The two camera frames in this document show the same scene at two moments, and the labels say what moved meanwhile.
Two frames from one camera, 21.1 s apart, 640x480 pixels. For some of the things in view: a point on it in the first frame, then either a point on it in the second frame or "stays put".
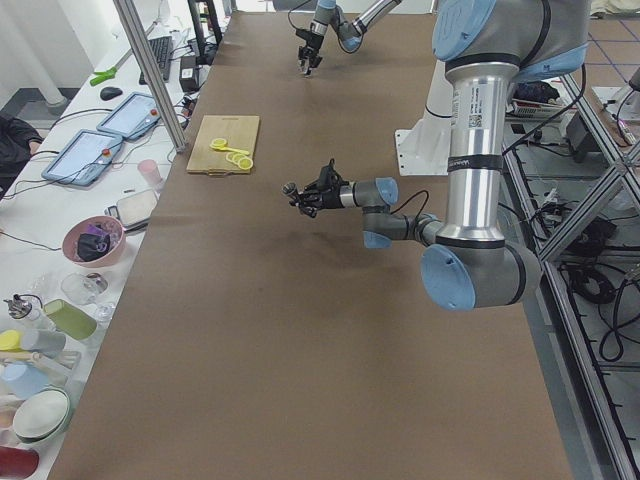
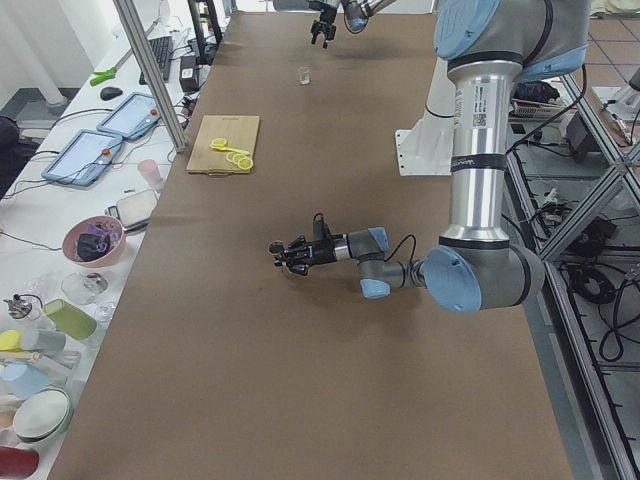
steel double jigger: x=288 y=188 → x=276 y=248
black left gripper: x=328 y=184 → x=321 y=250
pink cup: x=150 y=169 stays put
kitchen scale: x=133 y=211 stays put
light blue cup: x=22 y=380 stays put
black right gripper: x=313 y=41 → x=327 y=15
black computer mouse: x=109 y=92 stays put
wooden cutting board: x=239 y=131 stays put
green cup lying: x=68 y=320 stays put
